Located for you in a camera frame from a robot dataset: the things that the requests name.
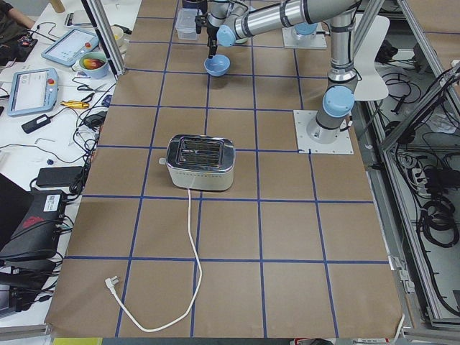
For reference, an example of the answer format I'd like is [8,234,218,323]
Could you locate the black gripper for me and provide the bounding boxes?
[195,9,217,59]

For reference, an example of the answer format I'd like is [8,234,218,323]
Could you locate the blue bowl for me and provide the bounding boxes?
[203,54,231,77]

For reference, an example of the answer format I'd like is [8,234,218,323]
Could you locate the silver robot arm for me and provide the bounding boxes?
[194,0,359,144]

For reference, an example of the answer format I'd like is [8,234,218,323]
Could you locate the bowl of fruit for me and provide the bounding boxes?
[72,52,109,79]

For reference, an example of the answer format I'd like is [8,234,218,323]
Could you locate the clear plastic container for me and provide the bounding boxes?
[175,8,201,40]

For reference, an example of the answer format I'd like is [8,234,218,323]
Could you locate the white mug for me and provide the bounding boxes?
[111,25,129,54]

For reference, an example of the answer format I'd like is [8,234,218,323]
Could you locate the silver toaster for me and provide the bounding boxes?
[159,134,236,191]

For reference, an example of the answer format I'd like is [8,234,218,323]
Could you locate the black scissors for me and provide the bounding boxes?
[76,84,106,103]

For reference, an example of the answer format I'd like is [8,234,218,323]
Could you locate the upper teach pendant tablet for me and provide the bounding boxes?
[41,29,99,67]

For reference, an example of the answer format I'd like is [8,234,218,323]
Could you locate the teach pendant tablet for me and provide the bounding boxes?
[41,29,99,67]
[6,68,59,117]

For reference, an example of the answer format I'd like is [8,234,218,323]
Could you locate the orange tool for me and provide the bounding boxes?
[60,101,90,109]

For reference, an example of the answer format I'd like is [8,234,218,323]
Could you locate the white chair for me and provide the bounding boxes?
[354,15,390,101]

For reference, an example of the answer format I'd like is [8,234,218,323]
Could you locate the lower teach pendant tablet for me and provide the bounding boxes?
[6,68,59,117]

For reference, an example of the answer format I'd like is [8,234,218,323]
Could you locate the black power adapter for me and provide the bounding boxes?
[35,166,83,188]

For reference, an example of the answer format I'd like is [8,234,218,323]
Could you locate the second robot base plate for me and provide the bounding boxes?
[282,27,327,50]

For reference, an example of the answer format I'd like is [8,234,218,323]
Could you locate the aluminium frame post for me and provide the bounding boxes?
[81,0,125,79]

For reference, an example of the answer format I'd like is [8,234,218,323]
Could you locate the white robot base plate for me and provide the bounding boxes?
[293,110,354,155]

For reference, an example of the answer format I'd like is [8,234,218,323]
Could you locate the white toaster power cable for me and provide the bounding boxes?
[104,187,203,333]

